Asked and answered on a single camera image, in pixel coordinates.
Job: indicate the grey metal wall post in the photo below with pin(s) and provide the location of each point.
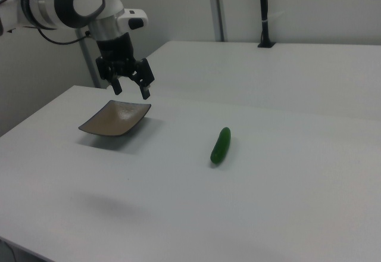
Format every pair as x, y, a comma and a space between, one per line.
216, 9
90, 65

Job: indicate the black pole base plate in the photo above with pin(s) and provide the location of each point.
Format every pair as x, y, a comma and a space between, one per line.
266, 45

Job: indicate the square brown ceramic plate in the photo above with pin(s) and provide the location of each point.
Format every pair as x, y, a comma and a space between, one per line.
113, 122

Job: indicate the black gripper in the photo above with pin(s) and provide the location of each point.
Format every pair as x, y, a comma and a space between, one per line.
114, 50

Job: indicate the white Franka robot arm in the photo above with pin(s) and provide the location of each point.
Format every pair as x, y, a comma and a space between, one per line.
50, 0

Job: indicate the white tie on pole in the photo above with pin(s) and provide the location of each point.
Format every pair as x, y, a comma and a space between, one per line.
265, 21

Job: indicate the green cucumber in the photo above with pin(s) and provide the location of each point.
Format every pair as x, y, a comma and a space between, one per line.
221, 147

